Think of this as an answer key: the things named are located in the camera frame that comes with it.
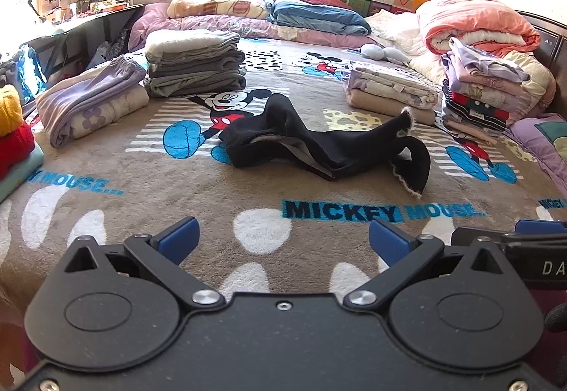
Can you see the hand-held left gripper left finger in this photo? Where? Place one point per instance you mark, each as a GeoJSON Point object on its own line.
{"type": "Point", "coordinates": [179, 237]}

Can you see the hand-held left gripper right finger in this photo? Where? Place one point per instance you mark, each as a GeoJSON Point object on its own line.
{"type": "Point", "coordinates": [390, 241]}

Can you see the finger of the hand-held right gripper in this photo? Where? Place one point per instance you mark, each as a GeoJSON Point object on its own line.
{"type": "Point", "coordinates": [540, 226]}
{"type": "Point", "coordinates": [474, 236]}

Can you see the black pants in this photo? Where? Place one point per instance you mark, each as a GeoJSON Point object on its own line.
{"type": "Point", "coordinates": [310, 147]}

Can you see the stack of colourful folded clothes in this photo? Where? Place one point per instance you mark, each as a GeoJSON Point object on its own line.
{"type": "Point", "coordinates": [478, 94]}

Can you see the lavender folded clothes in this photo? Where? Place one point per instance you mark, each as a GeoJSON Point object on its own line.
{"type": "Point", "coordinates": [88, 103]}

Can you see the stack of grey folded clothes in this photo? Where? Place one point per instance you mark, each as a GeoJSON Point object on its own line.
{"type": "Point", "coordinates": [195, 68]}

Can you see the printed cartoon blanket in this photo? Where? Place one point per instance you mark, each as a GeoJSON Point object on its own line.
{"type": "Point", "coordinates": [177, 178]}

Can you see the purple patterned quilt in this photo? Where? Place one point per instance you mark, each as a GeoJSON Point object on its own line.
{"type": "Point", "coordinates": [540, 138]}

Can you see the stack of beige folded sheets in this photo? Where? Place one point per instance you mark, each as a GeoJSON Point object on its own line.
{"type": "Point", "coordinates": [390, 90]}

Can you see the teal folded cloth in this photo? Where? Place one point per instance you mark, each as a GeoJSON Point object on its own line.
{"type": "Point", "coordinates": [26, 172]}

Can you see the dark wooden headboard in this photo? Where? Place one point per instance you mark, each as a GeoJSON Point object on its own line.
{"type": "Point", "coordinates": [553, 41]}

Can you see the red knitted sweater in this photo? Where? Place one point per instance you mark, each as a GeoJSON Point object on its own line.
{"type": "Point", "coordinates": [13, 147]}

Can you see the white plush toy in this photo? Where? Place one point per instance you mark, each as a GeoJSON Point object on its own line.
{"type": "Point", "coordinates": [376, 51]}

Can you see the yellow knitted sweater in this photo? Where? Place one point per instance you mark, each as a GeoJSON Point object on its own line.
{"type": "Point", "coordinates": [9, 107]}

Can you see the black desk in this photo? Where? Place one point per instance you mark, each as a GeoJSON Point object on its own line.
{"type": "Point", "coordinates": [79, 45]}

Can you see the pink folded quilt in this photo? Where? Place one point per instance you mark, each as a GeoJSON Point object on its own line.
{"type": "Point", "coordinates": [469, 19]}

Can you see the shiny blue bag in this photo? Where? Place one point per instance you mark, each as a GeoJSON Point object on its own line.
{"type": "Point", "coordinates": [29, 65]}

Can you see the clutter of small desk items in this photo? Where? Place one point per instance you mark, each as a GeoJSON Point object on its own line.
{"type": "Point", "coordinates": [106, 1]}

